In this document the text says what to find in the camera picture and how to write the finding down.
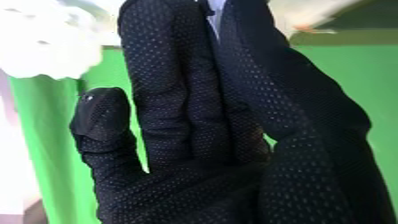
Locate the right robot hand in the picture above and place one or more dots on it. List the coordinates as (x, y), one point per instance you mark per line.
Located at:
(195, 133)

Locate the white flower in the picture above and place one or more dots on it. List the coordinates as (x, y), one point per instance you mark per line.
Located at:
(49, 40)

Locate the white sheet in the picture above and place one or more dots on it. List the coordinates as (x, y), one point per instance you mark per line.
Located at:
(307, 13)

